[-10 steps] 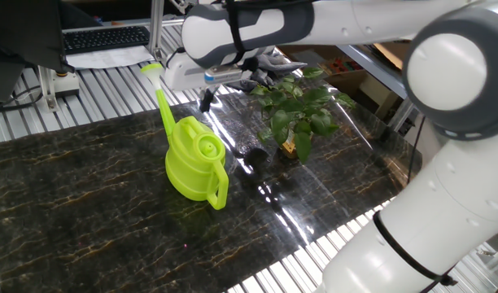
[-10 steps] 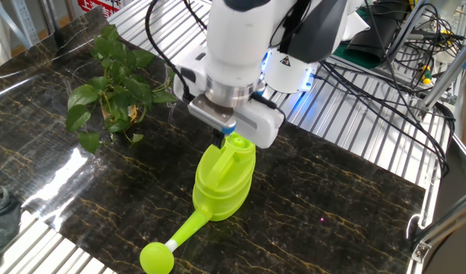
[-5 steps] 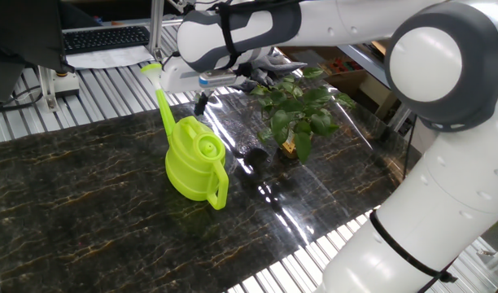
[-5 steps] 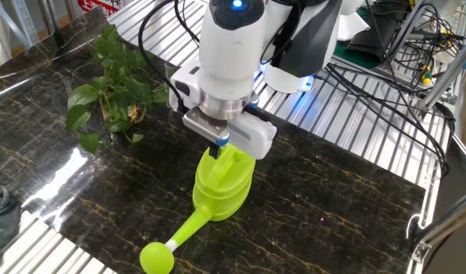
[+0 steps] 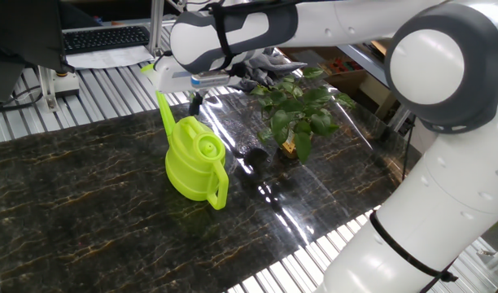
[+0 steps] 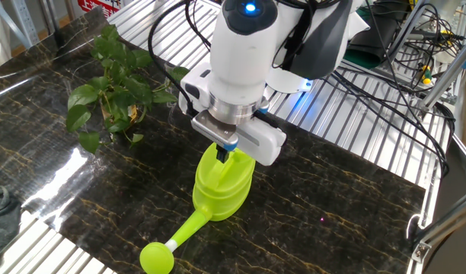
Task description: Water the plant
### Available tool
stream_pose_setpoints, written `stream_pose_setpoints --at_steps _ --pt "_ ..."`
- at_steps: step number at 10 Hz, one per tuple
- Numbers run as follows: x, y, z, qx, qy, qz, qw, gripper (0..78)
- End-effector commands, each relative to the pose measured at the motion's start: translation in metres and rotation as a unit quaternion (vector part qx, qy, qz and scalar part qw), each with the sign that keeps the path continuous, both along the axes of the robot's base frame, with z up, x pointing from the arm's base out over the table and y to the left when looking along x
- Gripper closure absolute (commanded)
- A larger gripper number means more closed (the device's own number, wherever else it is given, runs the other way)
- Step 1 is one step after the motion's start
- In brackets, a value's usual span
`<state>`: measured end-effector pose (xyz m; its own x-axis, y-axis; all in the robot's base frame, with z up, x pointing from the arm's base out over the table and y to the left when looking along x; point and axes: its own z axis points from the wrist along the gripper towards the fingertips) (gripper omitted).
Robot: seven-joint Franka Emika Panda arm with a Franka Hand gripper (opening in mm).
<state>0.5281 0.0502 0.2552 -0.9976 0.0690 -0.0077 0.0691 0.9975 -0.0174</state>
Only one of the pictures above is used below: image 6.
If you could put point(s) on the aluminium profile with bracket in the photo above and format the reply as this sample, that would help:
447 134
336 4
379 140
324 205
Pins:
442 228

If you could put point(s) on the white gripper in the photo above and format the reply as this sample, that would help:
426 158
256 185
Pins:
263 141

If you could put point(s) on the dark grey panel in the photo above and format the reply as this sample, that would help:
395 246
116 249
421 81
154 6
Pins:
459 179

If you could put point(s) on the black marble pattern mat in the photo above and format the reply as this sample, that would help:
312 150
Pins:
313 213

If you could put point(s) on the grey perforated shelf upright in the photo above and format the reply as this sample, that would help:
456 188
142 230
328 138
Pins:
25 21

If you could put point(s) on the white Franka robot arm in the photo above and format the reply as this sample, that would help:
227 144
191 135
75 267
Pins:
240 61

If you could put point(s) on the grey metal bar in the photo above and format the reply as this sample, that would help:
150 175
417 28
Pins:
404 32

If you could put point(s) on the slanted aluminium profile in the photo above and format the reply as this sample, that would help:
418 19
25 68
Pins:
448 74

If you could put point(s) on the green leafy potted plant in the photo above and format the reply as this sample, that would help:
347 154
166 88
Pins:
122 91

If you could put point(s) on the red white sign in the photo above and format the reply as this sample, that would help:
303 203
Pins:
99 5

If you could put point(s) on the silver blue-tipped flange bracket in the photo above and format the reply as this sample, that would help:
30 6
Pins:
214 129
264 106

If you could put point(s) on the lime green watering can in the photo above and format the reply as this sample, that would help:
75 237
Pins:
221 190

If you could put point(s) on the grey crumpled cloth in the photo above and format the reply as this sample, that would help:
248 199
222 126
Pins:
4 217

